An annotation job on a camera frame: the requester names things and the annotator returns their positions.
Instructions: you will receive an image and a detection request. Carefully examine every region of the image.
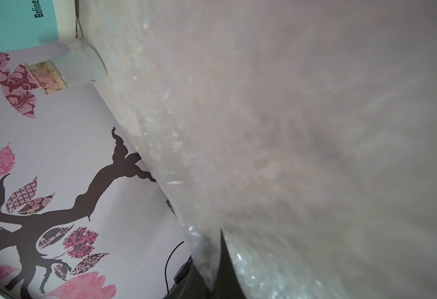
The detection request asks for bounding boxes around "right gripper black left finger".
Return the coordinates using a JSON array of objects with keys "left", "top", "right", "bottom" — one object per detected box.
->
[{"left": 163, "top": 241, "right": 215, "bottom": 299}]

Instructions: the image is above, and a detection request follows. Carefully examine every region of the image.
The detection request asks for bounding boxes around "mint green toaster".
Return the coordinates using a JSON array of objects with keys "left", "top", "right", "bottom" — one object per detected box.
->
[{"left": 0, "top": 0, "right": 77, "bottom": 52}]

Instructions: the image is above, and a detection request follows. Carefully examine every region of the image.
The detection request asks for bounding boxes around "clear bubble wrap sheet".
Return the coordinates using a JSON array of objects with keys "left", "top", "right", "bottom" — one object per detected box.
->
[{"left": 80, "top": 1, "right": 437, "bottom": 299}]

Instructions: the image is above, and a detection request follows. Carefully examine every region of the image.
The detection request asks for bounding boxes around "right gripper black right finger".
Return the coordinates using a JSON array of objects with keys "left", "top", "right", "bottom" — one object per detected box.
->
[{"left": 212, "top": 231, "right": 246, "bottom": 299}]

